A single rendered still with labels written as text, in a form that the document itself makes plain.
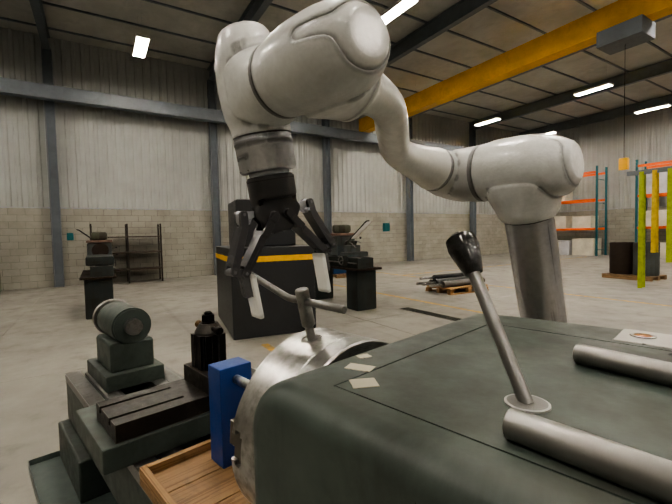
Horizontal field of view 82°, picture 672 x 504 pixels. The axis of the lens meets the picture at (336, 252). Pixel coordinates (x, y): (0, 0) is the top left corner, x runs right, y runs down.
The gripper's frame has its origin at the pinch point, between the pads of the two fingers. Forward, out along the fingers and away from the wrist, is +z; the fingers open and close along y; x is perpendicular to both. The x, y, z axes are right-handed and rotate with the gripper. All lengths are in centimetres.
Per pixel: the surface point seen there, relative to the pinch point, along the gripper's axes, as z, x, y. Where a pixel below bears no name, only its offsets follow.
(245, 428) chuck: 15.0, 3.6, 13.9
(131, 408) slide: 31, -54, 21
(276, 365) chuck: 8.3, 3.4, 7.0
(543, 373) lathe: 5.1, 37.3, -5.3
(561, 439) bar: 0.3, 44.6, 9.6
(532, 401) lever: 3.1, 39.7, 2.8
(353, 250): 110, -470, -428
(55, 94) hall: -397, -1349, -147
